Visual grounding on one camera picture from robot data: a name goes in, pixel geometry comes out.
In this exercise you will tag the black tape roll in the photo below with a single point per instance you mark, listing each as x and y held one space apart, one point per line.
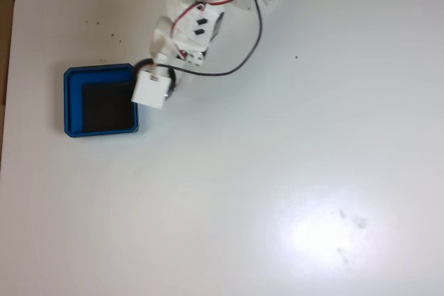
138 65

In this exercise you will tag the blue box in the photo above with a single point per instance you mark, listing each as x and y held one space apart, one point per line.
73 102

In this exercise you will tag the white camera box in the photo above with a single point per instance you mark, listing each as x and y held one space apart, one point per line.
150 89

